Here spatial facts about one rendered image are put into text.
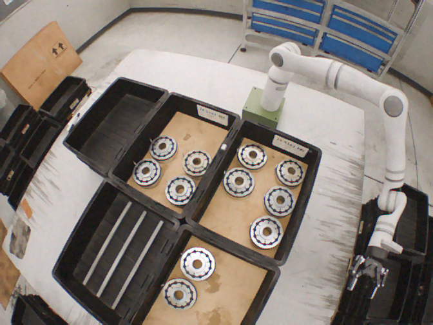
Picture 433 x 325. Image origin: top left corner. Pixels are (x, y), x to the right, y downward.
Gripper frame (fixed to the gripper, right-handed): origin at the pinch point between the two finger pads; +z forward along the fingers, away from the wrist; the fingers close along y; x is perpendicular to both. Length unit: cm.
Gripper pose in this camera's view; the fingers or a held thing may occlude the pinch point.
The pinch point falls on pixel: (360, 292)
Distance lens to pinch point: 71.9
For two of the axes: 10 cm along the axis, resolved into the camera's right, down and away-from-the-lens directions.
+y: -8.6, -4.7, 2.1
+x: -0.4, -3.5, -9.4
